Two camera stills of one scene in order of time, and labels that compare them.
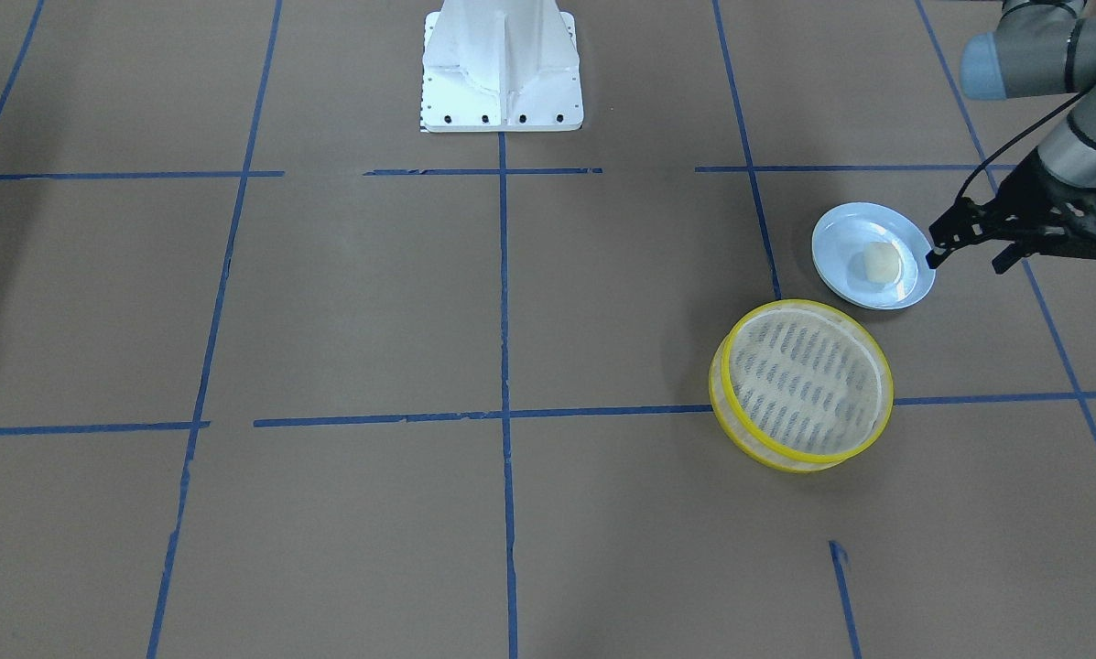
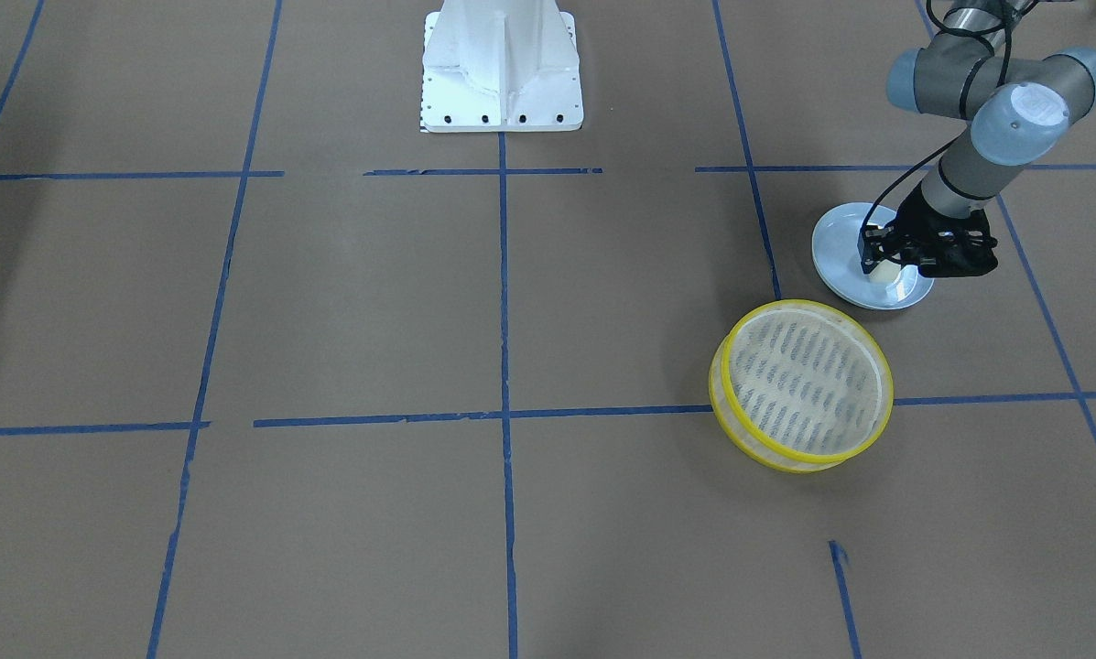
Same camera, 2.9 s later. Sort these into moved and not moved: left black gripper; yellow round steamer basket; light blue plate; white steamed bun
Moved: left black gripper
Not moved: light blue plate; yellow round steamer basket; white steamed bun
